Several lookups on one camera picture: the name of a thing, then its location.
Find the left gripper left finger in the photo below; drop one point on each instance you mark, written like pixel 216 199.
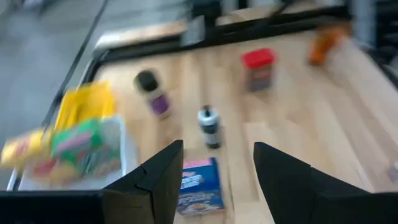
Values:
pixel 155 186

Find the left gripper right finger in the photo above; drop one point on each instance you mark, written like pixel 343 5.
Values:
pixel 295 193

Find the blue mini cereal box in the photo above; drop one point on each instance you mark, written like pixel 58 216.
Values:
pixel 200 186

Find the black-tipped dropper bottle white label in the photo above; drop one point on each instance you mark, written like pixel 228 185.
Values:
pixel 210 127

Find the yellow mini cereal box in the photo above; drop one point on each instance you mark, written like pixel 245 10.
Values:
pixel 25 146

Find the white perforated plastic basket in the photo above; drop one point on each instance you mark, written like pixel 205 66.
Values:
pixel 129 155

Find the green mini cereal box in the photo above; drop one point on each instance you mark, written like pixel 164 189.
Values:
pixel 87 146

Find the purple-label spice jar black lid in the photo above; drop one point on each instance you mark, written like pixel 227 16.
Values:
pixel 152 93

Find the yellow plastic basket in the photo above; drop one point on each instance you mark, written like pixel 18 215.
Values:
pixel 87 102

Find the smoked paprika tin red lid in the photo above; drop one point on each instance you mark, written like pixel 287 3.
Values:
pixel 259 70

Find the brown paper scrap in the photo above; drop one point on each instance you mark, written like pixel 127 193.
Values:
pixel 325 45

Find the black aluminium table frame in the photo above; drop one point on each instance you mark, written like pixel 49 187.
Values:
pixel 248 29

